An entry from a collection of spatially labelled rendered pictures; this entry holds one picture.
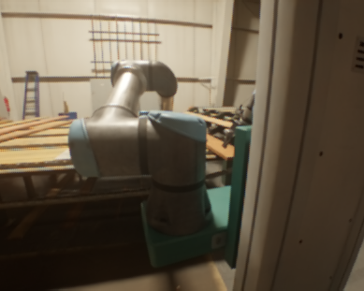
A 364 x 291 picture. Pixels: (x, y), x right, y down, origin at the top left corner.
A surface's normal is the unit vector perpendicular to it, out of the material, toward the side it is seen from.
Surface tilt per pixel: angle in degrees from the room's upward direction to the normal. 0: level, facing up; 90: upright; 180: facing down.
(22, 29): 86
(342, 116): 90
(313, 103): 90
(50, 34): 87
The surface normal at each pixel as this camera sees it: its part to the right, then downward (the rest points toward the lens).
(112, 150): 0.12, 0.08
